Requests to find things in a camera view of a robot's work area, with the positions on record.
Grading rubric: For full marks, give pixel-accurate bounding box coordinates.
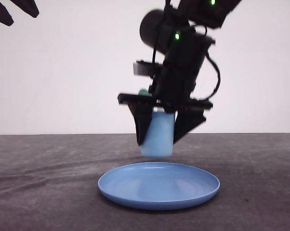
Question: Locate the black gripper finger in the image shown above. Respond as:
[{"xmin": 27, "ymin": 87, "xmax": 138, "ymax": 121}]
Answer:
[
  {"xmin": 11, "ymin": 0, "xmax": 39, "ymax": 18},
  {"xmin": 0, "ymin": 2, "xmax": 14, "ymax": 26}
]

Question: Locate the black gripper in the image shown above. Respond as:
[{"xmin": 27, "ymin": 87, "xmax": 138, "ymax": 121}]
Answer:
[{"xmin": 117, "ymin": 33, "xmax": 214, "ymax": 146}]

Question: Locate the light blue plastic cup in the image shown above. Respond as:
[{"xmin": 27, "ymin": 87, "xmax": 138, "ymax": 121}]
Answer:
[{"xmin": 140, "ymin": 111, "xmax": 175, "ymax": 158}]

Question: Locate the mint green plastic spoon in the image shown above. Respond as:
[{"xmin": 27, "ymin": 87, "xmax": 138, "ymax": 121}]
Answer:
[{"xmin": 138, "ymin": 89, "xmax": 152, "ymax": 96}]

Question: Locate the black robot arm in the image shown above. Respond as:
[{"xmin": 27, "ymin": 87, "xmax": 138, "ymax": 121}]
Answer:
[{"xmin": 117, "ymin": 0, "xmax": 239, "ymax": 145}]

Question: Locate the blue plastic plate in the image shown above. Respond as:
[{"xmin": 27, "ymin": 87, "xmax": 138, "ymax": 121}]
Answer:
[{"xmin": 98, "ymin": 162, "xmax": 220, "ymax": 211}]

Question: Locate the grey table cloth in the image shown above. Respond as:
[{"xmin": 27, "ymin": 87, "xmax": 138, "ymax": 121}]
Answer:
[{"xmin": 0, "ymin": 133, "xmax": 290, "ymax": 231}]

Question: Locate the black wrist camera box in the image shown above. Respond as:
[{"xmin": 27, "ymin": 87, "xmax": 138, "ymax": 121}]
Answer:
[{"xmin": 133, "ymin": 60, "xmax": 163, "ymax": 78}]

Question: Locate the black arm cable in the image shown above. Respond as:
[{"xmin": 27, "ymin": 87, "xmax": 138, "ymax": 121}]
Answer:
[{"xmin": 192, "ymin": 25, "xmax": 222, "ymax": 102}]

